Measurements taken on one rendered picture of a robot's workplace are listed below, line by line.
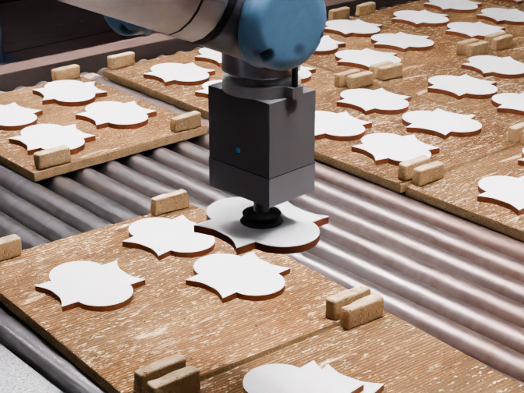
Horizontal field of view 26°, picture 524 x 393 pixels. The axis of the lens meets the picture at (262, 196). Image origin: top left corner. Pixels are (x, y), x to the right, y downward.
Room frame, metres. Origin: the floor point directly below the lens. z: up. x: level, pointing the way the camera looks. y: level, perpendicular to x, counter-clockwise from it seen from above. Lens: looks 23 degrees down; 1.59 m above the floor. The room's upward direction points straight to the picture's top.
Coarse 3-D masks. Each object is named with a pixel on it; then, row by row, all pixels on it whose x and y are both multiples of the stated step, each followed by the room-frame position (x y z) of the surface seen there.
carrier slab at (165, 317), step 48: (96, 240) 1.41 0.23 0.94; (0, 288) 1.27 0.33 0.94; (144, 288) 1.27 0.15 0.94; (192, 288) 1.27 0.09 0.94; (288, 288) 1.27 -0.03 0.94; (336, 288) 1.27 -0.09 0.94; (48, 336) 1.16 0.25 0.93; (96, 336) 1.15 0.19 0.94; (144, 336) 1.15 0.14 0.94; (192, 336) 1.15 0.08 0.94; (240, 336) 1.15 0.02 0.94; (288, 336) 1.15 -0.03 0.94
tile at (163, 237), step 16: (144, 224) 1.45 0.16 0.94; (160, 224) 1.45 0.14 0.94; (176, 224) 1.45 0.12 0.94; (192, 224) 1.45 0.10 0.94; (128, 240) 1.39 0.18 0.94; (144, 240) 1.39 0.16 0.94; (160, 240) 1.39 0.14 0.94; (176, 240) 1.39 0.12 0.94; (192, 240) 1.39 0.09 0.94; (208, 240) 1.39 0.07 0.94; (160, 256) 1.35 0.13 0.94; (176, 256) 1.36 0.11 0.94; (192, 256) 1.36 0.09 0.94
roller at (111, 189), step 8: (88, 168) 1.73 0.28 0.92; (72, 176) 1.72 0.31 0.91; (80, 176) 1.71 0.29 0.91; (88, 176) 1.70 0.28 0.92; (96, 176) 1.69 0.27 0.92; (104, 176) 1.69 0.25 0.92; (88, 184) 1.69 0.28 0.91; (96, 184) 1.67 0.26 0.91; (104, 184) 1.66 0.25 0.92; (112, 184) 1.66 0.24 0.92; (120, 184) 1.66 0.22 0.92; (104, 192) 1.65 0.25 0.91; (112, 192) 1.64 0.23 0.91; (120, 192) 1.63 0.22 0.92; (128, 192) 1.63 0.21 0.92; (136, 192) 1.63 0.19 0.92; (120, 200) 1.62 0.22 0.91; (128, 200) 1.61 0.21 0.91; (136, 200) 1.60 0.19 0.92; (144, 200) 1.59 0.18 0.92; (128, 208) 1.60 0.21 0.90; (136, 208) 1.59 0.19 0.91; (144, 208) 1.58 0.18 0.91
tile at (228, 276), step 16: (208, 256) 1.35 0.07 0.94; (224, 256) 1.35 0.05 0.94; (256, 256) 1.35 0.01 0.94; (208, 272) 1.30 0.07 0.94; (224, 272) 1.30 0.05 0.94; (240, 272) 1.30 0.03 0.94; (256, 272) 1.30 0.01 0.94; (272, 272) 1.30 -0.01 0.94; (288, 272) 1.31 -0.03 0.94; (208, 288) 1.26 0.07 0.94; (224, 288) 1.25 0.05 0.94; (240, 288) 1.25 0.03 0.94; (256, 288) 1.25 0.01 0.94; (272, 288) 1.25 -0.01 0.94
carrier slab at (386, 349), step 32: (384, 320) 1.19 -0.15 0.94; (288, 352) 1.11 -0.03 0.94; (320, 352) 1.11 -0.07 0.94; (352, 352) 1.11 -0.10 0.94; (384, 352) 1.11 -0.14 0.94; (416, 352) 1.11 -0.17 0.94; (448, 352) 1.11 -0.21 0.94; (224, 384) 1.04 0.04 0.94; (384, 384) 1.04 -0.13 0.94; (416, 384) 1.04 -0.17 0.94; (448, 384) 1.04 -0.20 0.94; (480, 384) 1.04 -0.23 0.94; (512, 384) 1.04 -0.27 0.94
